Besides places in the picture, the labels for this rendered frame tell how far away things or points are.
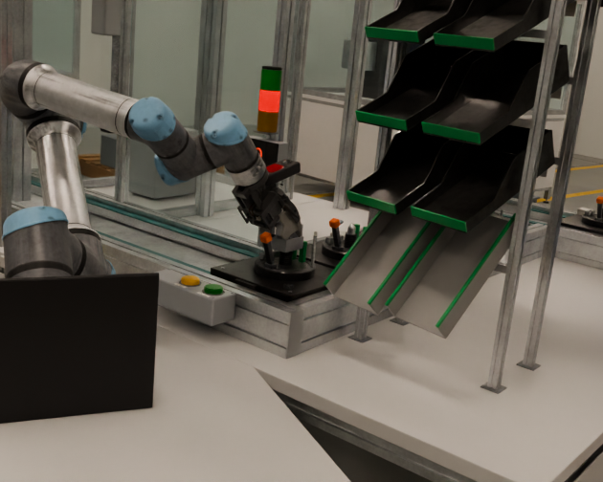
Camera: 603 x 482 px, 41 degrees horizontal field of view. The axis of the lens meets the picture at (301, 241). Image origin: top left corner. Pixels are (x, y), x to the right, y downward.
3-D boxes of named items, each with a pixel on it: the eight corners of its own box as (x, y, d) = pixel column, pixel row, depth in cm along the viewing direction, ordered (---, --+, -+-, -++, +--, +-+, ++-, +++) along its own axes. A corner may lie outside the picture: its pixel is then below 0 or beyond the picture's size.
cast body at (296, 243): (285, 252, 182) (287, 223, 180) (270, 249, 184) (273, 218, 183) (308, 247, 188) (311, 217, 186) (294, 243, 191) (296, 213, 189)
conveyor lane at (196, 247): (287, 344, 174) (291, 300, 171) (53, 250, 223) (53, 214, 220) (363, 316, 195) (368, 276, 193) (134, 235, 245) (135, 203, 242)
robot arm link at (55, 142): (31, 298, 152) (3, 83, 179) (73, 323, 165) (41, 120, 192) (87, 274, 151) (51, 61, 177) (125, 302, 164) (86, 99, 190)
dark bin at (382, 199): (395, 216, 155) (389, 183, 151) (348, 201, 164) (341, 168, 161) (485, 150, 169) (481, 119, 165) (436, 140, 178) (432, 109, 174)
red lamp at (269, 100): (269, 112, 195) (271, 91, 194) (254, 109, 198) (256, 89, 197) (282, 112, 199) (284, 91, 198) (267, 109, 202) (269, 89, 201)
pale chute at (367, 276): (378, 316, 159) (368, 303, 156) (332, 295, 168) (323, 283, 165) (457, 209, 167) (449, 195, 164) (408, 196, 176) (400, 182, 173)
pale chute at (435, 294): (446, 339, 150) (437, 326, 147) (393, 317, 159) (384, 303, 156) (524, 226, 158) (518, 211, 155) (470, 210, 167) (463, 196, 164)
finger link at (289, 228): (288, 251, 182) (266, 224, 177) (301, 231, 184) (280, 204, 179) (298, 252, 180) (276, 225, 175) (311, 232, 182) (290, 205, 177)
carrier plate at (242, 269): (290, 305, 171) (291, 295, 171) (210, 275, 185) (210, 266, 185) (355, 284, 190) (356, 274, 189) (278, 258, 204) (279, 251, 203)
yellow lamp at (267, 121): (267, 133, 196) (269, 112, 195) (252, 129, 199) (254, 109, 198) (280, 132, 200) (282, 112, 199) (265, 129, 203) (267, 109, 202)
